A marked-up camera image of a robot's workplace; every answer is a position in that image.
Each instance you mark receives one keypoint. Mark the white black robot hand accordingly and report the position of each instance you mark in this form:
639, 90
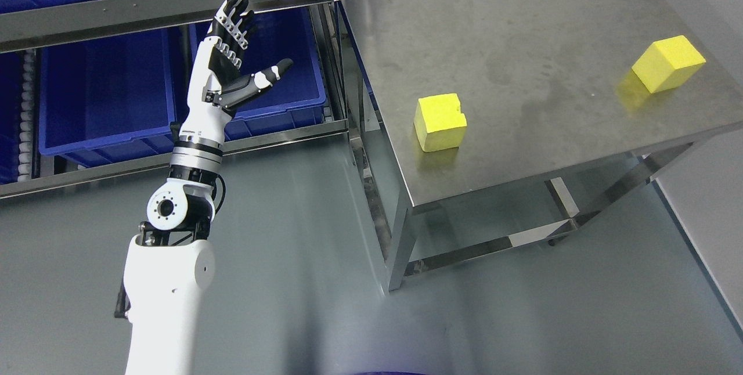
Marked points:
218, 56

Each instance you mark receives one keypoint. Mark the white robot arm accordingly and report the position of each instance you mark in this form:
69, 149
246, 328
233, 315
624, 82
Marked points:
170, 263

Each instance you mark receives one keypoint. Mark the steel shelf rack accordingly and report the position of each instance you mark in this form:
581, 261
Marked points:
103, 18

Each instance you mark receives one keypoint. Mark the yellow foam block left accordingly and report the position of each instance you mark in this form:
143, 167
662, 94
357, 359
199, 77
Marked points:
439, 122

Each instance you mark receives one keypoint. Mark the yellow foam block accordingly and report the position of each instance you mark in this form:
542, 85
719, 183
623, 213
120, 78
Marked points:
668, 64
439, 122

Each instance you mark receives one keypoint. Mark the yellow foam block right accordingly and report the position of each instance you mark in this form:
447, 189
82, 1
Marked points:
668, 64

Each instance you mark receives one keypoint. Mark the blue plastic bin right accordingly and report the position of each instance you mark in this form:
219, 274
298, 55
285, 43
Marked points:
299, 98

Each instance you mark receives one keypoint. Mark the blue plastic bin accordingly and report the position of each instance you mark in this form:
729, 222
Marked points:
299, 98
112, 99

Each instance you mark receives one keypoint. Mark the blue plastic bin left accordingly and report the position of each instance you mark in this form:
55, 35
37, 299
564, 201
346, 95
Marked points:
112, 99

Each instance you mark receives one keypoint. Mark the stainless steel table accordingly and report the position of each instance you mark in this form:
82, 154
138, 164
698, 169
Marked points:
549, 96

